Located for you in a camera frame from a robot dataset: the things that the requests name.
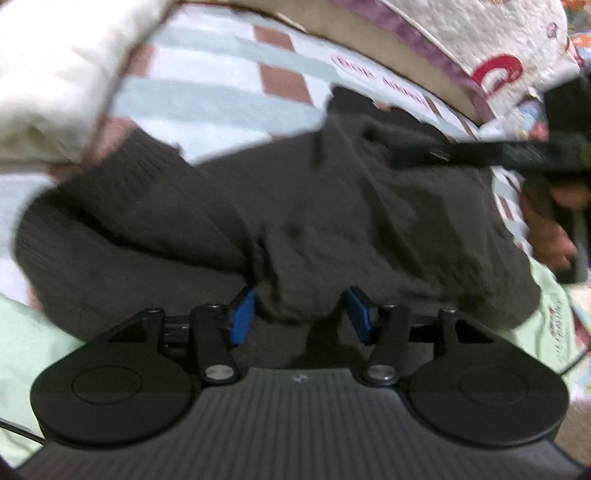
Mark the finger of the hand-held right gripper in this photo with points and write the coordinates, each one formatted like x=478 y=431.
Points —
x=452 y=154

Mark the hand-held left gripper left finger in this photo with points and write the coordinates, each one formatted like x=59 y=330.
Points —
x=242 y=318

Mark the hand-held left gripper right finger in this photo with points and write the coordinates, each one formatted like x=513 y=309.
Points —
x=362 y=318

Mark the dark grey knit sweater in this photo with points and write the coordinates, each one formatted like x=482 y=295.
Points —
x=300 y=207

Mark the person's right hand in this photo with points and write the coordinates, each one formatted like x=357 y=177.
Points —
x=549 y=235

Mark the white quilt with red bears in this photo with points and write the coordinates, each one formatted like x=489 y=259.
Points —
x=485 y=32

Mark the light green cloth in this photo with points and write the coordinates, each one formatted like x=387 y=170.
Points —
x=27 y=360

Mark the checked bedsheet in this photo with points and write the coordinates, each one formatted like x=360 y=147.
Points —
x=207 y=92

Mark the white fluffy cloth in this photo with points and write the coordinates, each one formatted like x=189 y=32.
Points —
x=55 y=69

